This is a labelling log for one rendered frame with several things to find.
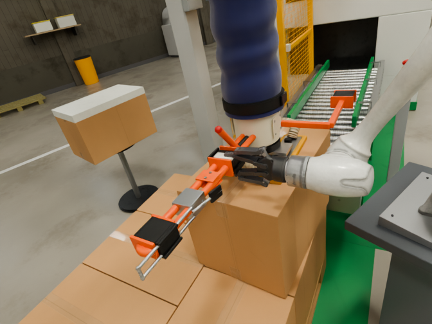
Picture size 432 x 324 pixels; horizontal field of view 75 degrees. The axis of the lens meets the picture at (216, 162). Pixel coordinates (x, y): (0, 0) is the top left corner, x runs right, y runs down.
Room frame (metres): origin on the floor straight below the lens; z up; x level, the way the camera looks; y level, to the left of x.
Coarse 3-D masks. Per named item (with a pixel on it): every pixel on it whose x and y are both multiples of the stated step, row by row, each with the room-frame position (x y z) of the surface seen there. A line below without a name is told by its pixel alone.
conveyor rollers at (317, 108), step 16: (320, 80) 2.92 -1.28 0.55; (336, 80) 2.82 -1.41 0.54; (352, 80) 2.73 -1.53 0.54; (320, 96) 2.49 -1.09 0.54; (368, 96) 2.26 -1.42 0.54; (304, 112) 2.23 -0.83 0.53; (320, 112) 2.15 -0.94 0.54; (352, 112) 2.01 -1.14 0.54; (336, 128) 1.83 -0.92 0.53; (352, 128) 1.77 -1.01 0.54
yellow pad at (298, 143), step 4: (284, 136) 1.07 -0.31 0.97; (300, 136) 1.03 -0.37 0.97; (304, 136) 1.03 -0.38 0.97; (280, 140) 1.05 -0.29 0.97; (284, 140) 0.99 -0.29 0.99; (288, 140) 0.98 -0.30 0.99; (292, 140) 1.01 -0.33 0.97; (296, 140) 1.01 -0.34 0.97; (300, 140) 1.01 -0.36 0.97; (304, 140) 1.01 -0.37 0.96; (296, 144) 0.98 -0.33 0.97; (300, 144) 0.98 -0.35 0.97; (292, 148) 0.95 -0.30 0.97; (296, 148) 0.95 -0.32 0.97; (300, 148) 0.96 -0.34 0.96; (292, 152) 0.93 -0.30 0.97; (296, 152) 0.92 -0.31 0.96; (288, 156) 0.90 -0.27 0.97; (260, 176) 0.82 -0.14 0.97; (272, 180) 0.79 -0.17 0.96
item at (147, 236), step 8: (152, 216) 0.56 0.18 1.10; (160, 216) 0.55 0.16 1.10; (144, 224) 0.53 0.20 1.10; (152, 224) 0.52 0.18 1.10; (160, 224) 0.52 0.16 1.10; (168, 224) 0.51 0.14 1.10; (136, 232) 0.51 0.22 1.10; (144, 232) 0.50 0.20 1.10; (152, 232) 0.50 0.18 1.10; (160, 232) 0.49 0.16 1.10; (136, 240) 0.48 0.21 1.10; (144, 240) 0.48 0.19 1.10; (152, 240) 0.47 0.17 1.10; (152, 248) 0.46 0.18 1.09; (152, 256) 0.46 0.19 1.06
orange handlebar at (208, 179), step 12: (336, 108) 0.98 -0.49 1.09; (288, 120) 0.96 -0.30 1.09; (336, 120) 0.90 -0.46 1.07; (216, 168) 0.75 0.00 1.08; (228, 168) 0.74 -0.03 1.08; (204, 180) 0.68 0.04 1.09; (216, 180) 0.68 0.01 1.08; (204, 192) 0.63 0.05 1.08; (168, 216) 0.56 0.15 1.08; (180, 216) 0.55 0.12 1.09; (144, 252) 0.46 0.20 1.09
